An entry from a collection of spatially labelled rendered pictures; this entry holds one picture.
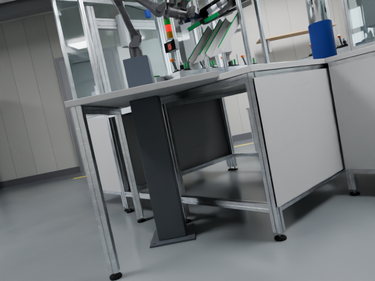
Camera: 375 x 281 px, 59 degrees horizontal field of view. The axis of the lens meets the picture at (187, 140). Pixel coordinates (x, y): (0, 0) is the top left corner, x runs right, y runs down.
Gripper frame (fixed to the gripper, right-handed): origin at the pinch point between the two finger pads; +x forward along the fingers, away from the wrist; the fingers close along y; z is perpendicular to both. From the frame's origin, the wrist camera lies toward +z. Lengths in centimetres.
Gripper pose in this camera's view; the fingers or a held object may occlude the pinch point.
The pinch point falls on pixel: (193, 17)
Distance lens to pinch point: 212.8
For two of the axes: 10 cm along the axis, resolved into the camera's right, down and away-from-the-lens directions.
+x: 9.1, 0.3, 4.2
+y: -4.2, -0.4, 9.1
